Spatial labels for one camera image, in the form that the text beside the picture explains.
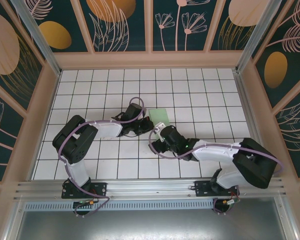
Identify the green paper sheet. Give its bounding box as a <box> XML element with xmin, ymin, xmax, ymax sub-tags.
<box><xmin>148</xmin><ymin>108</ymin><xmax>171</xmax><ymax>141</ymax></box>

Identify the grey metal sheet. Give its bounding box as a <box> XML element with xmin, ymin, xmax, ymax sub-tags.
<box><xmin>13</xmin><ymin>209</ymin><xmax>290</xmax><ymax>240</ymax></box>

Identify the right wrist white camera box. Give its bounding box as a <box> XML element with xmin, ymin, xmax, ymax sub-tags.
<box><xmin>153</xmin><ymin>121</ymin><xmax>169</xmax><ymax>134</ymax></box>

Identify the long aluminium mounting rail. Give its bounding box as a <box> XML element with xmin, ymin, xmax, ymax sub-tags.
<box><xmin>13</xmin><ymin>176</ymin><xmax>288</xmax><ymax>203</ymax></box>

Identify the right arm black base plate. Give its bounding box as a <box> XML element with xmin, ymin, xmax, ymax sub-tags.
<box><xmin>194</xmin><ymin>180</ymin><xmax>241</xmax><ymax>198</ymax></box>

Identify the slotted grey cable duct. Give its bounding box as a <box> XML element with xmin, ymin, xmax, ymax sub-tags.
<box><xmin>23</xmin><ymin>198</ymin><xmax>216</xmax><ymax>212</ymax></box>

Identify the aluminium side rail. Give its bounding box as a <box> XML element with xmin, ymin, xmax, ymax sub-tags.
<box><xmin>232</xmin><ymin>70</ymin><xmax>275</xmax><ymax>179</ymax></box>

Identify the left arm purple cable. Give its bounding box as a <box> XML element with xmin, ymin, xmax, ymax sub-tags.
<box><xmin>58</xmin><ymin>96</ymin><xmax>145</xmax><ymax>218</ymax></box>

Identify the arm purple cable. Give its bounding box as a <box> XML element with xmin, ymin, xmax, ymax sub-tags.
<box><xmin>58</xmin><ymin>96</ymin><xmax>145</xmax><ymax>218</ymax></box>
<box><xmin>149</xmin><ymin>128</ymin><xmax>284</xmax><ymax>216</ymax></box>

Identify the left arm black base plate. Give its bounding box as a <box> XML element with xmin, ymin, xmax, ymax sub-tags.
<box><xmin>61</xmin><ymin>181</ymin><xmax>108</xmax><ymax>200</ymax></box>

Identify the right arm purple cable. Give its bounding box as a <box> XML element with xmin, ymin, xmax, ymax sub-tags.
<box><xmin>149</xmin><ymin>128</ymin><xmax>284</xmax><ymax>216</ymax></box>

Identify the aluminium frame post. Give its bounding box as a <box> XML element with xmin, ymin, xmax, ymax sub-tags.
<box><xmin>235</xmin><ymin>0</ymin><xmax>288</xmax><ymax>74</ymax></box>
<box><xmin>9</xmin><ymin>0</ymin><xmax>63</xmax><ymax>77</ymax></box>

